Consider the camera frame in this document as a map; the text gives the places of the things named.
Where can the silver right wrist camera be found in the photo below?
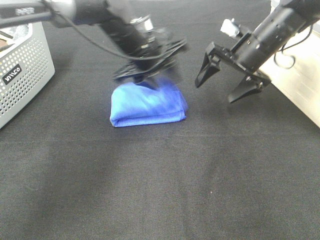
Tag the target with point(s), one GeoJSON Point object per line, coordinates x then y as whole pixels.
{"type": "Point", "coordinates": [229, 28]}

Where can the black tablecloth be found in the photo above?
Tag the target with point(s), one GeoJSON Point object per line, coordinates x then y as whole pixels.
{"type": "Point", "coordinates": [243, 171]}

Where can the grey perforated laundry basket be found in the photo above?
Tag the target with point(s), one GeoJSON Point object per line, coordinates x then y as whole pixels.
{"type": "Point", "coordinates": [26, 66]}

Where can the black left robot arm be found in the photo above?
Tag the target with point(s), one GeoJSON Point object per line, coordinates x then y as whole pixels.
{"type": "Point", "coordinates": [150, 52]}

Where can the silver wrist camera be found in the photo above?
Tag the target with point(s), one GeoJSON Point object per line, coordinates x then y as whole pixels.
{"type": "Point", "coordinates": [143, 24]}
{"type": "Point", "coordinates": [229, 28]}

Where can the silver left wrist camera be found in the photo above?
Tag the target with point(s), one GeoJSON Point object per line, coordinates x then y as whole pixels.
{"type": "Point", "coordinates": [143, 24]}

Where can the white plastic storage box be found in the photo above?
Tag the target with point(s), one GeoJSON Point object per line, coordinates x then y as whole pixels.
{"type": "Point", "coordinates": [297, 72]}

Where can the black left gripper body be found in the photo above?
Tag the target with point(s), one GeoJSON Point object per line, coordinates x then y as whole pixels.
{"type": "Point", "coordinates": [148, 67]}

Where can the grey cloth in basket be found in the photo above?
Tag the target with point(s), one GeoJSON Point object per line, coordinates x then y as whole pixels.
{"type": "Point", "coordinates": [16, 32]}

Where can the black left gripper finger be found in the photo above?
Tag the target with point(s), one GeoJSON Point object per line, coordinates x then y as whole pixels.
{"type": "Point", "coordinates": [150, 82]}

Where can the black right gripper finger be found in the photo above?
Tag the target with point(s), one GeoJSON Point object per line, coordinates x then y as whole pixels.
{"type": "Point", "coordinates": [249, 85]}
{"type": "Point", "coordinates": [210, 65]}

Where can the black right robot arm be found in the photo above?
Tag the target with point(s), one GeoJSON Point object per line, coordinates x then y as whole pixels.
{"type": "Point", "coordinates": [287, 19]}

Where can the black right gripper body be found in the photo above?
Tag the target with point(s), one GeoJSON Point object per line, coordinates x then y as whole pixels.
{"type": "Point", "coordinates": [246, 56]}

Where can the blue microfiber towel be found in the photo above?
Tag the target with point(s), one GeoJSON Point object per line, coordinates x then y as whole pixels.
{"type": "Point", "coordinates": [138, 104]}

